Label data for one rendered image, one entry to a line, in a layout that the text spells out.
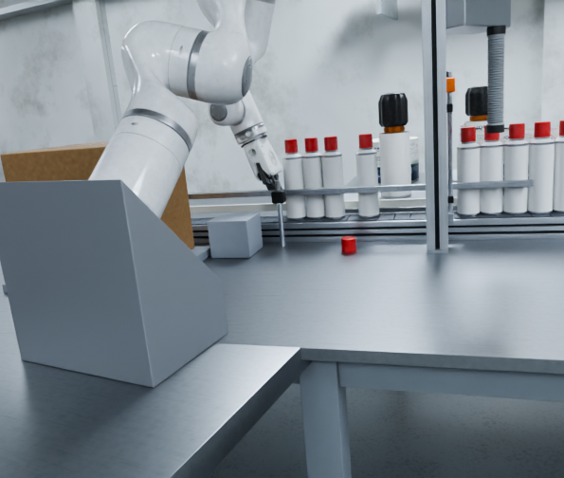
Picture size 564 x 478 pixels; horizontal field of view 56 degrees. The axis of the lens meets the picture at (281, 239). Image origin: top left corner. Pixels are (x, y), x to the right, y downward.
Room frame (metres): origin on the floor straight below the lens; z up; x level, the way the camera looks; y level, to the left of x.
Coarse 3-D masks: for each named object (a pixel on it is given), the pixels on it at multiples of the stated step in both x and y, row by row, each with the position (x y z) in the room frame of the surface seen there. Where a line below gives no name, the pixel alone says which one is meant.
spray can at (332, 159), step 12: (324, 144) 1.34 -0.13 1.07; (336, 144) 1.33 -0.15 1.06; (324, 156) 1.32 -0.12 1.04; (336, 156) 1.32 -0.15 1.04; (324, 168) 1.33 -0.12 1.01; (336, 168) 1.32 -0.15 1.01; (324, 180) 1.33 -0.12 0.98; (336, 180) 1.32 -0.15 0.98; (324, 204) 1.34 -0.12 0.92; (336, 204) 1.32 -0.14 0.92; (336, 216) 1.32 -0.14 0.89
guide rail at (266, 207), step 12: (240, 204) 1.46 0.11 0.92; (252, 204) 1.45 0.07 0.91; (264, 204) 1.43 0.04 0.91; (276, 204) 1.42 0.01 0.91; (348, 204) 1.36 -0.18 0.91; (384, 204) 1.34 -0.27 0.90; (396, 204) 1.33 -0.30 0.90; (408, 204) 1.32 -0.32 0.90; (420, 204) 1.31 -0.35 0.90; (456, 204) 1.28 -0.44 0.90
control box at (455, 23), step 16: (448, 0) 1.10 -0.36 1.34; (464, 0) 1.08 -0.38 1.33; (480, 0) 1.11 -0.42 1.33; (496, 0) 1.14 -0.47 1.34; (448, 16) 1.10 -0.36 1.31; (464, 16) 1.08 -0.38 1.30; (480, 16) 1.11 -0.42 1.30; (496, 16) 1.14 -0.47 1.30; (448, 32) 1.17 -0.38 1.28; (464, 32) 1.20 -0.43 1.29; (480, 32) 1.22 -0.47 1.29
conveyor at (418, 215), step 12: (264, 216) 1.43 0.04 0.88; (276, 216) 1.42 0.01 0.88; (348, 216) 1.34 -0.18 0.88; (384, 216) 1.30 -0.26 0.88; (396, 216) 1.29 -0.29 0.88; (408, 216) 1.28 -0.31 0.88; (420, 216) 1.26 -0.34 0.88; (456, 216) 1.23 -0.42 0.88; (468, 216) 1.22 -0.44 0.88; (480, 216) 1.21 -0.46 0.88; (492, 216) 1.20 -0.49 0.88; (504, 216) 1.19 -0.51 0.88; (516, 216) 1.18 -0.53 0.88; (528, 216) 1.17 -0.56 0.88; (540, 216) 1.16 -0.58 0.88; (552, 216) 1.16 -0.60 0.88
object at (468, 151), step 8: (464, 128) 1.23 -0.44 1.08; (472, 128) 1.23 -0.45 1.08; (464, 136) 1.23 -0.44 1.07; (472, 136) 1.23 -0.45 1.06; (464, 144) 1.23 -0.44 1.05; (472, 144) 1.22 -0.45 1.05; (464, 152) 1.22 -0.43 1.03; (472, 152) 1.22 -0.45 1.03; (464, 160) 1.22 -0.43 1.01; (472, 160) 1.22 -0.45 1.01; (464, 168) 1.22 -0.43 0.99; (472, 168) 1.22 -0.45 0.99; (464, 176) 1.22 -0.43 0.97; (472, 176) 1.22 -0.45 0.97; (464, 192) 1.22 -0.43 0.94; (472, 192) 1.22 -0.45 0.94; (464, 200) 1.22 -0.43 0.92; (472, 200) 1.22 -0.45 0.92; (464, 208) 1.22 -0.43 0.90; (472, 208) 1.22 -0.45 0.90
